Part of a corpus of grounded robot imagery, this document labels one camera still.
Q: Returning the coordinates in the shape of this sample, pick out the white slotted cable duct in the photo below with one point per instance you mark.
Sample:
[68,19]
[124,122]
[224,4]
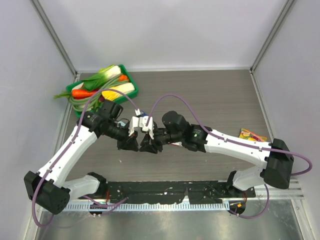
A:
[78,206]

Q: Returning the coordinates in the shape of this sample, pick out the blue black stapler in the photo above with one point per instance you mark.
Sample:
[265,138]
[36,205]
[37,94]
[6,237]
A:
[142,113]

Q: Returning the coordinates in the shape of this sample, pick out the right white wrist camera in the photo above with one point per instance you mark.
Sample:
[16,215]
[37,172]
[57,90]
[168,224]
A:
[147,126]

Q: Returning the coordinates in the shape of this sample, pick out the yellow white napa cabbage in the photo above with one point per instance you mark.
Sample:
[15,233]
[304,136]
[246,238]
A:
[125,88]

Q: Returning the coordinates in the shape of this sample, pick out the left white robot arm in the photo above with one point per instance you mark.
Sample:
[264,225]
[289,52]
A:
[49,188]

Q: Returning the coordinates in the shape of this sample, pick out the green plastic tray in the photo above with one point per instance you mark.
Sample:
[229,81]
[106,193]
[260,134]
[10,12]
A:
[125,72]

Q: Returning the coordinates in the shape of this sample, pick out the red white staple box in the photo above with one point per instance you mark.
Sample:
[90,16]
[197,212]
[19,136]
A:
[177,144]

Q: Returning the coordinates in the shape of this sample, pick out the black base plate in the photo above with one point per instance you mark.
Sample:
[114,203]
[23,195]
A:
[173,192]

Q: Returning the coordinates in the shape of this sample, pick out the white green bok choy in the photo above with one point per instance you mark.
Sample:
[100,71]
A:
[102,77]

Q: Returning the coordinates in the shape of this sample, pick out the orange candy bag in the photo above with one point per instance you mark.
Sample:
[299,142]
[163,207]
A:
[251,136]

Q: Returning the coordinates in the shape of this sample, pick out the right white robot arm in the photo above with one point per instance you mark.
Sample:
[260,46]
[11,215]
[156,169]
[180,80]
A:
[272,161]

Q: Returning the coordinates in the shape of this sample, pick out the light blue white stapler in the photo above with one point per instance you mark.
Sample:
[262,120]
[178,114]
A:
[122,124]

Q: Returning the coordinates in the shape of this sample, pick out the green long beans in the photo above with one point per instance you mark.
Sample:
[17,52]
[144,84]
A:
[78,104]

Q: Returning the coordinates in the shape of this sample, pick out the small orange carrot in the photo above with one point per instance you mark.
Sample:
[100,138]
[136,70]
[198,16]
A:
[123,78]

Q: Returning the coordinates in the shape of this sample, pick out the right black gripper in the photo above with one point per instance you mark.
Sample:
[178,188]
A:
[147,147]

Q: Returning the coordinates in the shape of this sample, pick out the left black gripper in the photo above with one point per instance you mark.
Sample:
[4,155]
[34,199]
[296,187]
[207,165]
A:
[128,144]

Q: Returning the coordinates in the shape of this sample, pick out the large orange carrot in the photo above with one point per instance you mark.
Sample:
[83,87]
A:
[82,93]

